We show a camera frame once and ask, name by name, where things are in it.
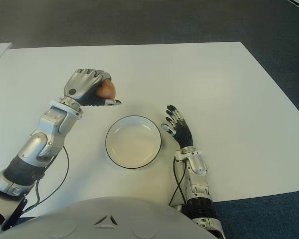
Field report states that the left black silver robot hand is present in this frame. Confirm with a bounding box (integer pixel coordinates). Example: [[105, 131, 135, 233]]
[[63, 68, 122, 107]]

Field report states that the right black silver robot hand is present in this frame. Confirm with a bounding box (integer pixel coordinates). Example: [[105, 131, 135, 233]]
[[160, 105, 193, 148]]

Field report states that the red-brown apple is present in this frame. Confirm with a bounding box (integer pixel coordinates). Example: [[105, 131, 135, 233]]
[[96, 79, 116, 100]]

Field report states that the white plate with black rim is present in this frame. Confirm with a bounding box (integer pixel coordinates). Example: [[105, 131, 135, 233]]
[[105, 115, 162, 169]]

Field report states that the grey robot torso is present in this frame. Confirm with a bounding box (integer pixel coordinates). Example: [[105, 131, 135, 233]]
[[0, 196, 215, 239]]

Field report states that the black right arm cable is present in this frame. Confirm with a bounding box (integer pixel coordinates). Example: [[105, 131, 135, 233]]
[[168, 156, 187, 206]]

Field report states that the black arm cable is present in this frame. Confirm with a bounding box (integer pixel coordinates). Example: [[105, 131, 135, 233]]
[[168, 156, 187, 206], [23, 145, 69, 212]]

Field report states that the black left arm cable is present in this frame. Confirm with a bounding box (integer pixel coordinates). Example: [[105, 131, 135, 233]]
[[23, 145, 69, 212]]

